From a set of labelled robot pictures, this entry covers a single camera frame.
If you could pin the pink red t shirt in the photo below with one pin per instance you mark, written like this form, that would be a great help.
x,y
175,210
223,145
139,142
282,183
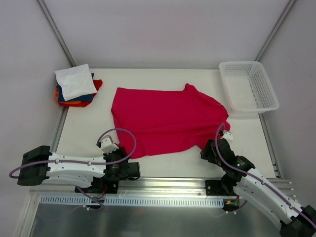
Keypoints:
x,y
157,122

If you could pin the white plastic basket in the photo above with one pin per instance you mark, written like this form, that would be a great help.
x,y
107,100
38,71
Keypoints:
x,y
247,88

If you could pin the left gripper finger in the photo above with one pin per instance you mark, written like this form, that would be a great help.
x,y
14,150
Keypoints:
x,y
133,176
133,168

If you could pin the white folded t shirt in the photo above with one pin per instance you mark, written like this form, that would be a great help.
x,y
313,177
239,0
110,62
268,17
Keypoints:
x,y
63,76

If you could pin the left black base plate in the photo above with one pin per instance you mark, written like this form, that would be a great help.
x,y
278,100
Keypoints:
x,y
105,188

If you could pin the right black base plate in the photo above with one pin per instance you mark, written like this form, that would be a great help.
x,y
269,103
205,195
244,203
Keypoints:
x,y
218,188

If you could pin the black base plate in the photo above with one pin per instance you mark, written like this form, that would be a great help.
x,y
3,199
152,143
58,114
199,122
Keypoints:
x,y
105,188
218,188

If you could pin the white slotted cable duct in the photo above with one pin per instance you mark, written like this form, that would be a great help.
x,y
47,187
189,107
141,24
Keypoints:
x,y
134,201

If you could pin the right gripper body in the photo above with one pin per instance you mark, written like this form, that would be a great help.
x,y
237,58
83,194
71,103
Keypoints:
x,y
208,150

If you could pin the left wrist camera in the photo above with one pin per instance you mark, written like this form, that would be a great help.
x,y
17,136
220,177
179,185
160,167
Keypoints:
x,y
108,144

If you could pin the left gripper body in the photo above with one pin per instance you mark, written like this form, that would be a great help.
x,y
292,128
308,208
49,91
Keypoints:
x,y
135,170

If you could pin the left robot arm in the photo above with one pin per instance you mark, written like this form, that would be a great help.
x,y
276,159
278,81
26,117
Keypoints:
x,y
92,175

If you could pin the aluminium mounting rail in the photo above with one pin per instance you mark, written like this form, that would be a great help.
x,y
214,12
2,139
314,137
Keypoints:
x,y
161,187

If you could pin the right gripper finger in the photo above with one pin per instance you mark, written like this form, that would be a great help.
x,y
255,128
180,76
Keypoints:
x,y
212,145
205,152

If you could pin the blue folded t shirt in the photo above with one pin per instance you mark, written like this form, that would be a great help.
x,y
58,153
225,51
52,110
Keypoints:
x,y
60,95

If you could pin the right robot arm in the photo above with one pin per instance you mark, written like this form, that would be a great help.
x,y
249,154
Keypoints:
x,y
243,179

